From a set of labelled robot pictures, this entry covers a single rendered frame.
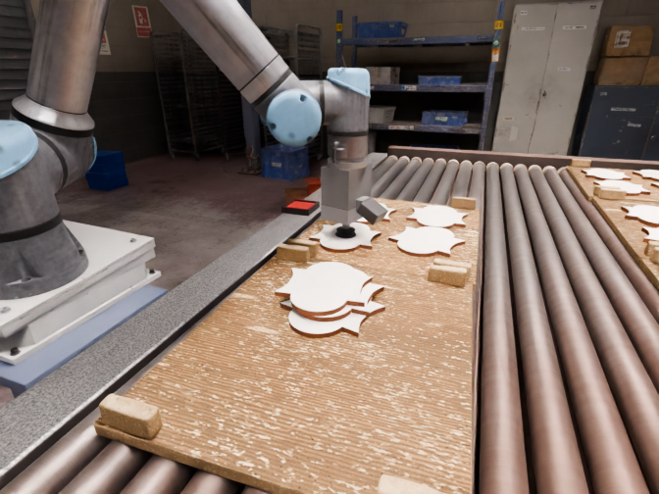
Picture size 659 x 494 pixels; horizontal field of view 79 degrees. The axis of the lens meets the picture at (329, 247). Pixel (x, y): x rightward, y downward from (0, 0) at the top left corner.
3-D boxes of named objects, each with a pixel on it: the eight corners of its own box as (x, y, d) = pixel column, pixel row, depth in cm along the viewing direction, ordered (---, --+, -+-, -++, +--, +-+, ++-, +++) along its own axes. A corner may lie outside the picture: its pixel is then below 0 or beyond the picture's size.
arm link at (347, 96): (320, 68, 72) (367, 68, 73) (321, 130, 76) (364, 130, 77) (325, 68, 65) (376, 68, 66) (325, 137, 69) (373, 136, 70)
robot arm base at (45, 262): (-46, 289, 61) (-77, 231, 56) (43, 246, 74) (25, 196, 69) (27, 308, 57) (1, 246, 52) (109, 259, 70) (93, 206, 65)
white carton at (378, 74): (364, 85, 506) (365, 66, 497) (375, 84, 528) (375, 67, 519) (389, 85, 488) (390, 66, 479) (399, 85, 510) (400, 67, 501)
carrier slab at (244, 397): (95, 435, 39) (91, 422, 39) (276, 262, 75) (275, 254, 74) (468, 561, 29) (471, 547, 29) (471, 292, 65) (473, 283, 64)
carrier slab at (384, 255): (280, 260, 76) (279, 253, 75) (346, 200, 111) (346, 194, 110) (475, 292, 65) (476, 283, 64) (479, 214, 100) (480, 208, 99)
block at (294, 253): (276, 260, 72) (275, 245, 71) (280, 255, 74) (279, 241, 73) (306, 264, 71) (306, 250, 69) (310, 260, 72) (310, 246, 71)
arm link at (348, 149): (376, 133, 74) (352, 138, 68) (375, 158, 76) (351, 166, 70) (342, 129, 78) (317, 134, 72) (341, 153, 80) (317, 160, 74)
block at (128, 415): (101, 425, 38) (94, 404, 37) (117, 412, 40) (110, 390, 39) (152, 442, 37) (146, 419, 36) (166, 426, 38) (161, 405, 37)
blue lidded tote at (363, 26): (354, 41, 482) (355, 22, 474) (364, 43, 514) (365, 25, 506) (400, 40, 461) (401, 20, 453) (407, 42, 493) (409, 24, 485)
